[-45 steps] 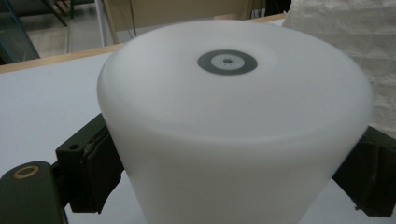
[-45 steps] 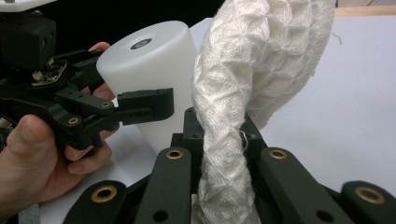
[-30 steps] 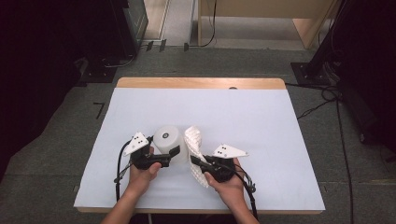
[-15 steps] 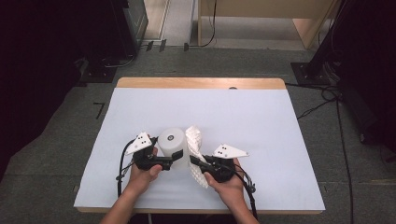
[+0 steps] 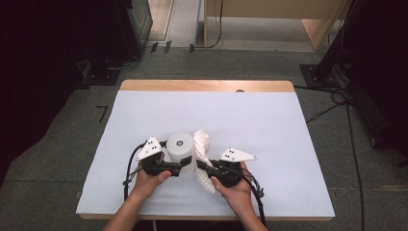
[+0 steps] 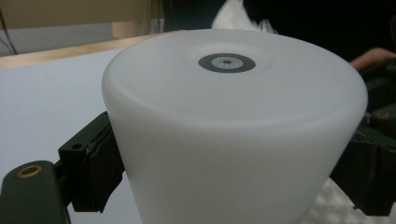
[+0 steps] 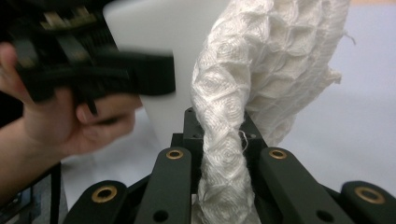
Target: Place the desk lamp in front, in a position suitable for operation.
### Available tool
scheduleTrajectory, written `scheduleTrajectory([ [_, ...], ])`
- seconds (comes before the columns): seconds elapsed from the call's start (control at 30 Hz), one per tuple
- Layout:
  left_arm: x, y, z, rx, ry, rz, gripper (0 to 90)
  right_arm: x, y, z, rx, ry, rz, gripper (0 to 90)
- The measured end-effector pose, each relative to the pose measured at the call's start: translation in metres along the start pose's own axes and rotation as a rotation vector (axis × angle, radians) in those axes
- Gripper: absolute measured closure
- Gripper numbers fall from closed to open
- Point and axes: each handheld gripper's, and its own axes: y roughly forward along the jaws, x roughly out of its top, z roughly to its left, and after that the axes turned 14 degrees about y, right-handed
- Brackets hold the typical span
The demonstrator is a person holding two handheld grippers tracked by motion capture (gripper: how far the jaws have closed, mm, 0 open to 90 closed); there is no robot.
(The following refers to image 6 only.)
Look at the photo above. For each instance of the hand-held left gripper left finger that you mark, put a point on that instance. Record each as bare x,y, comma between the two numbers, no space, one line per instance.
93,168

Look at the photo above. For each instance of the light wooden desk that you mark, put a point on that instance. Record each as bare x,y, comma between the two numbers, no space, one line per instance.
62,12

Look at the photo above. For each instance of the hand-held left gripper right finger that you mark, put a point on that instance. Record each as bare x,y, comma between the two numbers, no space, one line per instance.
370,177

